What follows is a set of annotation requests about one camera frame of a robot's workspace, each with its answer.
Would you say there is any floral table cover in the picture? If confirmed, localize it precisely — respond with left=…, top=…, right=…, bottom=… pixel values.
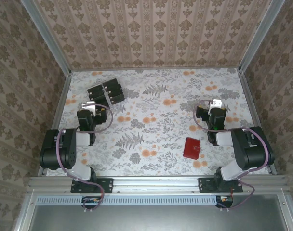
left=46, top=67, right=270, bottom=177

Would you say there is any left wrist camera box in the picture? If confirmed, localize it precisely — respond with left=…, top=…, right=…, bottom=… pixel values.
left=77, top=101, right=97, bottom=127

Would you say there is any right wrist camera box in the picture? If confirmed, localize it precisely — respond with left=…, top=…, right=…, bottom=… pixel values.
left=195, top=98, right=222, bottom=122

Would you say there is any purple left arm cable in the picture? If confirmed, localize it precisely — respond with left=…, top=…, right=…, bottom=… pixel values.
left=55, top=104, right=113, bottom=214

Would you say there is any grey metal panel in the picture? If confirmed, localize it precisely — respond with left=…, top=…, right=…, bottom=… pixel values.
left=15, top=193, right=293, bottom=231

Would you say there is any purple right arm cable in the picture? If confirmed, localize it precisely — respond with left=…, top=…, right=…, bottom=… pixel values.
left=193, top=99, right=269, bottom=212

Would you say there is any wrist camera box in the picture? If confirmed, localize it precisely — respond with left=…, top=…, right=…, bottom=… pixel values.
left=195, top=98, right=222, bottom=122
left=77, top=101, right=97, bottom=127

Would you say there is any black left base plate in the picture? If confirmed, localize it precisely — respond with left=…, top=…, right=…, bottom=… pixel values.
left=70, top=177, right=114, bottom=194

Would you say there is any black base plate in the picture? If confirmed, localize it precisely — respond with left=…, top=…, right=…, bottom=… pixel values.
left=70, top=177, right=114, bottom=194
left=198, top=177, right=243, bottom=194

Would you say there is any white slotted cable duct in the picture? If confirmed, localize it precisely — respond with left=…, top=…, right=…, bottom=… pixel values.
left=36, top=195, right=221, bottom=206

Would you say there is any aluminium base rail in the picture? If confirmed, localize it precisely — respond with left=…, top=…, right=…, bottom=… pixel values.
left=28, top=175, right=287, bottom=194

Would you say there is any clear acrylic card stand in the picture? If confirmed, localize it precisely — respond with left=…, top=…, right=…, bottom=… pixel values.
left=87, top=77, right=127, bottom=108

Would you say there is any aluminium side rail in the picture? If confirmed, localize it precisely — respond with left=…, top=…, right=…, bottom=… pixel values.
left=238, top=68, right=278, bottom=175
left=37, top=71, right=73, bottom=178

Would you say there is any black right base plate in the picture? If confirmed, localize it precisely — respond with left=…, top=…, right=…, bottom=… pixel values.
left=198, top=177, right=243, bottom=194

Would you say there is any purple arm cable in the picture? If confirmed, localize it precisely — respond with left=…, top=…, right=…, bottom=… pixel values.
left=55, top=104, right=113, bottom=214
left=193, top=99, right=269, bottom=212

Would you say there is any small black connector board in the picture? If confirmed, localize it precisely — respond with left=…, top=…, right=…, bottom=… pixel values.
left=81, top=196, right=102, bottom=209
left=215, top=195, right=235, bottom=209

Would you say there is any red card holder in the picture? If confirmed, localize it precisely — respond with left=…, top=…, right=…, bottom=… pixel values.
left=183, top=137, right=201, bottom=160

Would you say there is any aluminium corner post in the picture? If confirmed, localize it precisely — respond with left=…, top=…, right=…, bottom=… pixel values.
left=19, top=0, right=72, bottom=75
left=237, top=0, right=286, bottom=73

